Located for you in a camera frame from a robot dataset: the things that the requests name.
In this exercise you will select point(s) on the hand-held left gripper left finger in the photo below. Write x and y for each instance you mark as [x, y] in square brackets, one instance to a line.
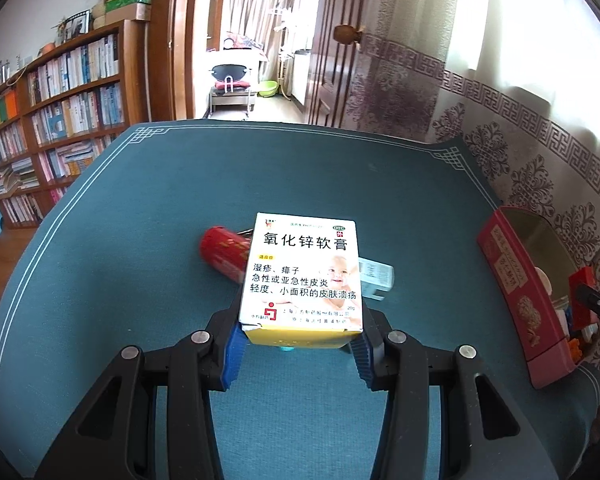
[230, 360]

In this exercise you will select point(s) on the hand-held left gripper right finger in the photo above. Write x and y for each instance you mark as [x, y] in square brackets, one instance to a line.
[362, 360]

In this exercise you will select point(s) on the red tin box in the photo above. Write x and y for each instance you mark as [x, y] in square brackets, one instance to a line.
[520, 305]

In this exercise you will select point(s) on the yellow white medicine box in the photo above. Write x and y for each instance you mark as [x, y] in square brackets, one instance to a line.
[300, 280]

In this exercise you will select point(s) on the teal cloth desktop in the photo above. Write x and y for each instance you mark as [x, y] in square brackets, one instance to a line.
[145, 260]

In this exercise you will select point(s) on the small colourful toy pieces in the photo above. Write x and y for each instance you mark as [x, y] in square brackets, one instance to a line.
[575, 347]

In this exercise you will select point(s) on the small white carton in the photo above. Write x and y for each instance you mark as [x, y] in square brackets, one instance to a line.
[375, 275]

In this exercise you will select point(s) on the red cylindrical can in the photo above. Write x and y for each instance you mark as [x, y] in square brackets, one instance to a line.
[222, 250]

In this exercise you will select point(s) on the patterned white purple curtain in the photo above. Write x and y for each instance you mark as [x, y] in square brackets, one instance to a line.
[480, 110]

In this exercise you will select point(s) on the metal cart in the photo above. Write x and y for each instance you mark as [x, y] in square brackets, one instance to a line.
[230, 102]

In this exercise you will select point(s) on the green plastic basin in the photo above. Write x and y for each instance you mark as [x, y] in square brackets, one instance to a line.
[268, 89]

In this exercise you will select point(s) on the brown wooden door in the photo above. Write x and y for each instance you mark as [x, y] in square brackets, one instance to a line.
[330, 85]

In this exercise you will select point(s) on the black wok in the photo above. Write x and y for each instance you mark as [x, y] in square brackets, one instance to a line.
[232, 72]

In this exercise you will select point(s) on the wooden bookshelf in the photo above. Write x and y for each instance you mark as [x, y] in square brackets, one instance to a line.
[130, 70]

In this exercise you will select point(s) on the rows of books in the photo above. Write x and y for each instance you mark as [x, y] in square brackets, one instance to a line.
[70, 90]

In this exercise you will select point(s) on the round wooden door knob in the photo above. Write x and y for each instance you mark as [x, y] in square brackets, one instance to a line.
[347, 35]

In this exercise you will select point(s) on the beige window curtain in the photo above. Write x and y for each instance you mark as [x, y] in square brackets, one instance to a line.
[260, 5]

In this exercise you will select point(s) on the wooden door frame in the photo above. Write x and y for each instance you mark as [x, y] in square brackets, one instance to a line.
[170, 40]

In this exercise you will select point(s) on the photo frame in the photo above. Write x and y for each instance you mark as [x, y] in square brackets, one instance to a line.
[77, 26]

